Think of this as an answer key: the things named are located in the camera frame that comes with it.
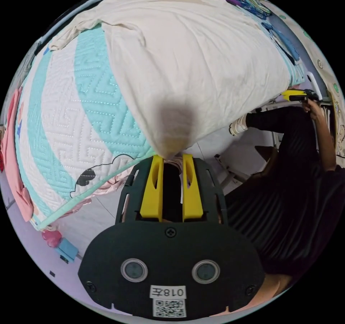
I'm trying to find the person's right hand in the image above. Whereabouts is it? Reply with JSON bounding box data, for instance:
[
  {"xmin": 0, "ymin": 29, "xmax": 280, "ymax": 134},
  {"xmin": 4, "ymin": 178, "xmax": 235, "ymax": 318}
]
[{"xmin": 302, "ymin": 98, "xmax": 321, "ymax": 120}]

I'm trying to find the pink garment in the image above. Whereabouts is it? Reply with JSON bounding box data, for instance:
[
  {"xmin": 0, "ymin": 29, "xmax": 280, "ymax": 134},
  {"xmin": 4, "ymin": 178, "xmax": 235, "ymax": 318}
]
[{"xmin": 0, "ymin": 86, "xmax": 35, "ymax": 223}]

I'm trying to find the white short sleeve shirt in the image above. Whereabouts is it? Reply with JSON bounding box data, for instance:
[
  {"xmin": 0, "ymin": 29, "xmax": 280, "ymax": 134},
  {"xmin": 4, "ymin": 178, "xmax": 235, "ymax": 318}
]
[{"xmin": 49, "ymin": 0, "xmax": 293, "ymax": 160}]

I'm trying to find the bed with teal white quilt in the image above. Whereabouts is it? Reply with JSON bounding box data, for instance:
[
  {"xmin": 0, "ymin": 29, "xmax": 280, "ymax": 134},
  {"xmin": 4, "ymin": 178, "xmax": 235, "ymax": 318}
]
[{"xmin": 14, "ymin": 0, "xmax": 307, "ymax": 231}]

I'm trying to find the small blue box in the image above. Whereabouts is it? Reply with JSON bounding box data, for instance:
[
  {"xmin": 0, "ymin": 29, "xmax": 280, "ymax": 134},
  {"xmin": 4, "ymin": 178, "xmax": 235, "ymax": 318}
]
[{"xmin": 55, "ymin": 237, "xmax": 79, "ymax": 264}]

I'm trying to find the person's right forearm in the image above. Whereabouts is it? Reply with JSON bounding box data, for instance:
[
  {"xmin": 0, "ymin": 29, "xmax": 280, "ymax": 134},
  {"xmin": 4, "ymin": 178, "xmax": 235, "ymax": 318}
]
[{"xmin": 310, "ymin": 109, "xmax": 338, "ymax": 172}]

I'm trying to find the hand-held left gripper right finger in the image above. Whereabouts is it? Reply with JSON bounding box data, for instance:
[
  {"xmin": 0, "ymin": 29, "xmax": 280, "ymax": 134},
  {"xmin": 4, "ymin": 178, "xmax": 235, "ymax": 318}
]
[{"xmin": 182, "ymin": 154, "xmax": 204, "ymax": 223}]

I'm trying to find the person's body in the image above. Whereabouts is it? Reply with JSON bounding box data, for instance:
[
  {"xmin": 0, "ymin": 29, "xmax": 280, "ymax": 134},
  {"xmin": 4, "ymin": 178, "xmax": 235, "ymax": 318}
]
[{"xmin": 228, "ymin": 105, "xmax": 345, "ymax": 295}]

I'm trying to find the cream curtain with prints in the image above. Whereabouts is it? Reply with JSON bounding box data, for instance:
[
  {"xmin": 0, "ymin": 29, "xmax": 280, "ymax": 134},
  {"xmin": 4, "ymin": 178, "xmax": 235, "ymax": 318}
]
[{"xmin": 257, "ymin": 0, "xmax": 345, "ymax": 159}]

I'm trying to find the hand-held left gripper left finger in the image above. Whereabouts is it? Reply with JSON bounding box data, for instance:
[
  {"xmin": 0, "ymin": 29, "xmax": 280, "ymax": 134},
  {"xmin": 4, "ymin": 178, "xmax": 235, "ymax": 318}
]
[{"xmin": 139, "ymin": 155, "xmax": 164, "ymax": 221}]

